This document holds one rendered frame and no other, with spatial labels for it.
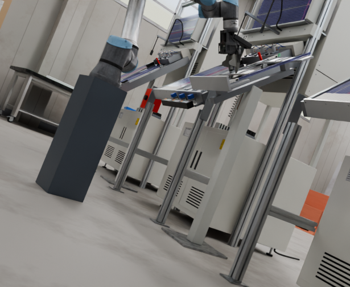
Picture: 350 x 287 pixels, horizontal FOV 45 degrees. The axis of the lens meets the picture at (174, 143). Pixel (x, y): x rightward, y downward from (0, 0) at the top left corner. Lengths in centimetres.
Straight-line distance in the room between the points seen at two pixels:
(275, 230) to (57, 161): 144
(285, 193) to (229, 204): 41
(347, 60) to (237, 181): 107
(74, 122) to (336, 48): 170
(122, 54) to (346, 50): 150
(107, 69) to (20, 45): 475
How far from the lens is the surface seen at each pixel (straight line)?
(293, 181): 274
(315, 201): 879
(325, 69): 281
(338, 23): 289
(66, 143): 192
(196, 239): 206
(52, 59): 660
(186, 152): 223
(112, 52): 201
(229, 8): 215
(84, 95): 194
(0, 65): 663
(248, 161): 250
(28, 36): 672
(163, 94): 276
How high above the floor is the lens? 34
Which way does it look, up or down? 2 degrees up
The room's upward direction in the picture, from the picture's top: 22 degrees clockwise
